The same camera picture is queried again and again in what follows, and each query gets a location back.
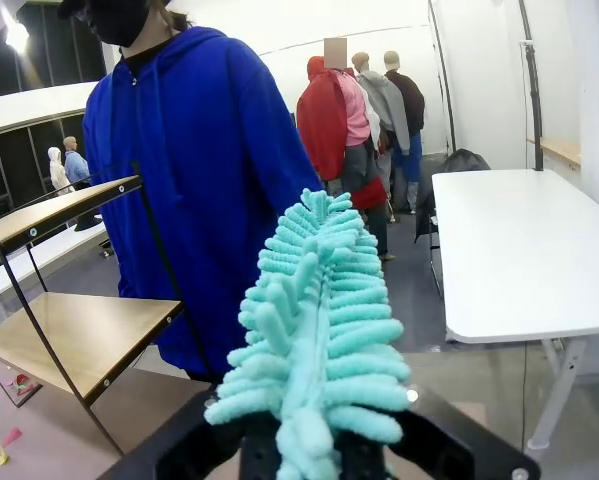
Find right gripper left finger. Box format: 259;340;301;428
98;387;281;480

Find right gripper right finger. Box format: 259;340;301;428
338;382;541;480

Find teal chenille duster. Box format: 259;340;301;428
203;188;413;480

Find crimson paper scrap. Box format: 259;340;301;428
4;373;30;396

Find white folding table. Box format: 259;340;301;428
431;168;599;451

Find long white table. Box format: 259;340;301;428
0;219;111;314

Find black chair with jacket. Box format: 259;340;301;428
413;148;493;301

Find person in blue hoodie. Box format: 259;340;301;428
57;0;326;382

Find mannequin in light-blue shirt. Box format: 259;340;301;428
62;136;104;232

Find mannequin in white hoodie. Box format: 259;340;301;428
47;146;76;197

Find wooden desk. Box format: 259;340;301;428
526;136;583;169

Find mannequin in pink top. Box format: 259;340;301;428
323;37;391;262

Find mannequin in red hoodie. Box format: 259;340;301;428
296;55;388;212

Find mannequin in maroon top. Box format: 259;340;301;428
382;50;427;215

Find mannequin in grey hoodie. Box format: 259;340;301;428
351;51;412;214

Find black clamp pole stand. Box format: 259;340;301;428
516;0;546;172

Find black tripod stand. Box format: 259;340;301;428
426;0;459;154

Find bright studio lamp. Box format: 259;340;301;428
2;18;32;54

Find two-tier wooden black-frame shelf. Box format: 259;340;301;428
0;160;216;457

